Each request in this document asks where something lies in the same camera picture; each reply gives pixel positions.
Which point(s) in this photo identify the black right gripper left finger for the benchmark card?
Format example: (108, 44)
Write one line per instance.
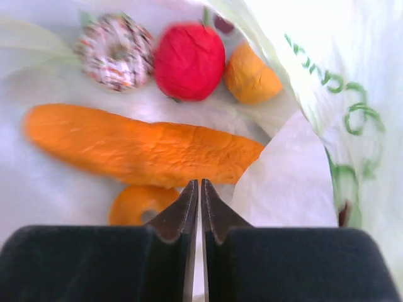
(154, 262)

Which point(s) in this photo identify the orange toy donut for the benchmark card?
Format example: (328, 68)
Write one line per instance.
(136, 205)

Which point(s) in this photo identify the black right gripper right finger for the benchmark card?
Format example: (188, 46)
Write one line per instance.
(247, 263)

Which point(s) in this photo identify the red toy apple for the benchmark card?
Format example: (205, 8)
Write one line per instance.
(189, 61)

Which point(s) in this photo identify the white sprinkled toy donut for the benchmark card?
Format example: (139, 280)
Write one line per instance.
(116, 52)

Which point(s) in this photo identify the long orange toy bread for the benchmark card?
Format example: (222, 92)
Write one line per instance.
(137, 152)

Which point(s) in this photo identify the small orange toy bun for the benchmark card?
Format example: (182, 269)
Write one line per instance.
(248, 78)

